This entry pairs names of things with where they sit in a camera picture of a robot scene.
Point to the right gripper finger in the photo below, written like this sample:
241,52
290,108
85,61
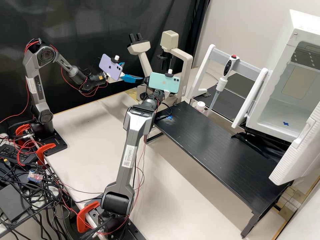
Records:
147,81

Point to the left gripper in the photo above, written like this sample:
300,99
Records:
122,75

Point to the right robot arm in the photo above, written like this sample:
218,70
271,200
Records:
136,125

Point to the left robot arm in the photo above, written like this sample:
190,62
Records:
37,82

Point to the cream microscope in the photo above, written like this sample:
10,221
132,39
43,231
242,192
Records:
145,57

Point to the white-capped bottle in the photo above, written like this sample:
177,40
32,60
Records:
200,104

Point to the pipette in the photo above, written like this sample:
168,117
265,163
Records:
228,68

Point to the black mounting plate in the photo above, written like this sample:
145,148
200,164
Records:
135,232
58,145

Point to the white pipette stand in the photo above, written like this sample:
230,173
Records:
252,100

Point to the red clamp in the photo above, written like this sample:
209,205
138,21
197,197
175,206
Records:
45,148
85,217
21,131

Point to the white incubator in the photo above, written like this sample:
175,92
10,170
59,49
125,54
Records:
280,50

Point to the black power adapter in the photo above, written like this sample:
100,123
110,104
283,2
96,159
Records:
15,153

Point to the small circuit board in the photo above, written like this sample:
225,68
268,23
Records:
35,176

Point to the incubator door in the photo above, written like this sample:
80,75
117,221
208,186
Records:
295,160

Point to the black flat box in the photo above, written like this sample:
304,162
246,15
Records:
12,202

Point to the right wrist camera phone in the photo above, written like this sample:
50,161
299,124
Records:
162,81

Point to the wrist camera phone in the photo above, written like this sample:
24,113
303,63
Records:
162,81
110,66

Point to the left wrist camera phone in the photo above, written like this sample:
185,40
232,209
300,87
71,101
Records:
110,66

